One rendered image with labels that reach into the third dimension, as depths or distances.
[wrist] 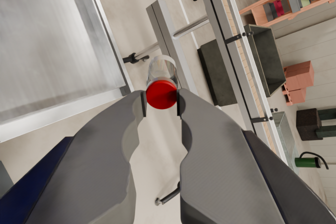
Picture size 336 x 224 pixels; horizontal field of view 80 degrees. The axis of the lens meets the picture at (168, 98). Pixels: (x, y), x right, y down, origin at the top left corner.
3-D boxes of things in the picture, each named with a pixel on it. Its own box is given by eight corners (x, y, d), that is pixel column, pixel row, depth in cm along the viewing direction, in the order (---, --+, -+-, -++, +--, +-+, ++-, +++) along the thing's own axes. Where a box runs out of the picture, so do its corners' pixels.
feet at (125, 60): (98, 63, 151) (108, 56, 142) (144, 54, 189) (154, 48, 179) (102, 73, 152) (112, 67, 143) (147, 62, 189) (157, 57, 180)
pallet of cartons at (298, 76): (292, 93, 641) (319, 87, 594) (286, 106, 552) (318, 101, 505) (283, 66, 630) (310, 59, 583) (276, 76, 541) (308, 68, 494)
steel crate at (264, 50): (239, 92, 334) (287, 81, 287) (212, 113, 257) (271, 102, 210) (223, 42, 327) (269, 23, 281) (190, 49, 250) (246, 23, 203)
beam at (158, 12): (145, 8, 137) (157, -1, 129) (152, 8, 143) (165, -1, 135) (221, 216, 151) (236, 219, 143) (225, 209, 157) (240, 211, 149)
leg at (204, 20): (124, 55, 161) (206, 7, 111) (133, 53, 168) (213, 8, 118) (129, 66, 162) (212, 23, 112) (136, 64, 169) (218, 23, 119)
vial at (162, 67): (175, 53, 16) (179, 77, 12) (176, 78, 17) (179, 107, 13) (147, 54, 16) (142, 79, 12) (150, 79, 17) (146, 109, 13)
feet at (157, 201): (152, 199, 161) (165, 202, 152) (185, 165, 199) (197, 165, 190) (156, 208, 162) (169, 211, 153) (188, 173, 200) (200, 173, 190)
